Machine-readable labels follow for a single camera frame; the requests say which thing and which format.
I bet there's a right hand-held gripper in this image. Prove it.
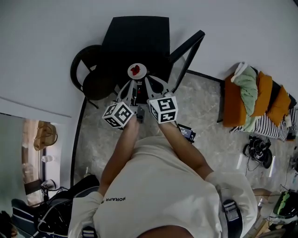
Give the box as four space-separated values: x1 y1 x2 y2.
144 74 179 125

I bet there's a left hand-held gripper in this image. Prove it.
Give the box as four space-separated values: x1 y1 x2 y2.
102 79 145 130

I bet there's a white plate of strawberries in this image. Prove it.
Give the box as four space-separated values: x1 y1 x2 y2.
127 63 148 80

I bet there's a person's right forearm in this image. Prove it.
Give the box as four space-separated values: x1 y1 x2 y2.
158 120 214 181

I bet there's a person's left forearm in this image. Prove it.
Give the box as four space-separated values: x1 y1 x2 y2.
98 114 141 198

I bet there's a black round chair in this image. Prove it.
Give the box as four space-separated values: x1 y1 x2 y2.
70 44 120 110

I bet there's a black table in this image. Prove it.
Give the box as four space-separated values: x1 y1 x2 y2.
101 15 206 94

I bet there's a black device with screen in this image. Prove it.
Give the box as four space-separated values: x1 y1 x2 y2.
178 124 196 144

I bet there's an orange sofa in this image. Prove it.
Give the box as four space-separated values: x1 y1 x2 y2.
216 67 298 128

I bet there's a white cloth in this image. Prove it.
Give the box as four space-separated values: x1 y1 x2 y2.
230 61 249 82

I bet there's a green knitted blanket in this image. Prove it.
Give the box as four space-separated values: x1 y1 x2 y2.
233 66 259 132

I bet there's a brown handbag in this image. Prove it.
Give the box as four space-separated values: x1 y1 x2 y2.
33 120 59 152

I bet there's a person's white t-shirt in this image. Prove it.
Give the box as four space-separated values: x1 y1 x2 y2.
67 135 258 238

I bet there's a large orange cushion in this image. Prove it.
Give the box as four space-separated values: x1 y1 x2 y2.
251 71 273 117

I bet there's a black and white striped blanket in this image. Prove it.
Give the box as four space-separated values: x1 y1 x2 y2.
230 107 297 141

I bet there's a white lamp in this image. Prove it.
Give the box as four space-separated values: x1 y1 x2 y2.
40 178 57 191

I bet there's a small orange cushion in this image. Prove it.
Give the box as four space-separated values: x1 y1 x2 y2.
267 85 292 127

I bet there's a black bag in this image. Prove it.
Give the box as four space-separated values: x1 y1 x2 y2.
34 174 101 238

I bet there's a blue and white bag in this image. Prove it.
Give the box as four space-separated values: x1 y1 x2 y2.
11 198 38 236

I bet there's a green and black helmet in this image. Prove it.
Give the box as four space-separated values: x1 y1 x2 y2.
273 190 298 217

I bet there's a black headset with cables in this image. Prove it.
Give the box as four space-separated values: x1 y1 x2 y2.
242 135 273 170

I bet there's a grey backpack strap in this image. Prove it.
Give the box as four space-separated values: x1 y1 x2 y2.
221 199 243 233

